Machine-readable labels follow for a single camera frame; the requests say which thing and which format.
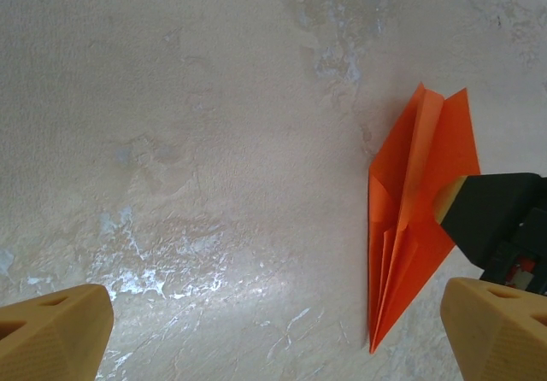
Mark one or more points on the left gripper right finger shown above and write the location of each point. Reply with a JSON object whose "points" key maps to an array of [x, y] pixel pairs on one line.
{"points": [[500, 338]]}

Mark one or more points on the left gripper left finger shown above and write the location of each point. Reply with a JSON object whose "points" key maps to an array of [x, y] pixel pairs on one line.
{"points": [[51, 338]]}

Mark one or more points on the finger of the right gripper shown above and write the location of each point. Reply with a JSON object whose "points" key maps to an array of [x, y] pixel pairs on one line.
{"points": [[491, 210]]}

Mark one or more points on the orange paper sheet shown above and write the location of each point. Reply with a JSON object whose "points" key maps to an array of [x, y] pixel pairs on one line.
{"points": [[410, 270]]}

